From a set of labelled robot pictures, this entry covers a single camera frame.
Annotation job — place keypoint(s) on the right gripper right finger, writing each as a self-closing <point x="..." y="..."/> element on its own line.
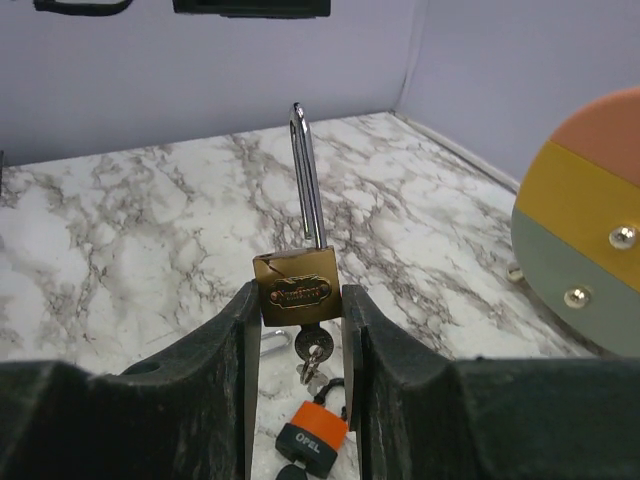
<point x="419" y="415"/>

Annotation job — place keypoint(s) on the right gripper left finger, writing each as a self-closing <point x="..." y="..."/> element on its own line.
<point x="186" y="412"/>

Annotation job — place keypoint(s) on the orange black padlock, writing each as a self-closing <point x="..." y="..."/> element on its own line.
<point x="315" y="434"/>

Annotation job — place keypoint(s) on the small brass padlock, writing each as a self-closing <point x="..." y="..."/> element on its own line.
<point x="301" y="287"/>

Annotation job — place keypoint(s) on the black-headed keys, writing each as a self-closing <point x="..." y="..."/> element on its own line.
<point x="292" y="472"/>

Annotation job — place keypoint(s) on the long-shackle brass padlock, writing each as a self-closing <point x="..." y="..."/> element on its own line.
<point x="274" y="342"/>

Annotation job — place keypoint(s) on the round three-drawer storage box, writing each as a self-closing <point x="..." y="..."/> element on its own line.
<point x="575" y="223"/>

